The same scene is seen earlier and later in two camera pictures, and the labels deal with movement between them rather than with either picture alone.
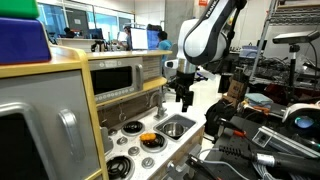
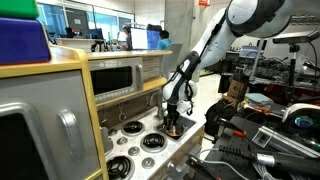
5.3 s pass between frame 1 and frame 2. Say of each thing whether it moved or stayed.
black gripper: moved
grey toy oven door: stayed
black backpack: stayed
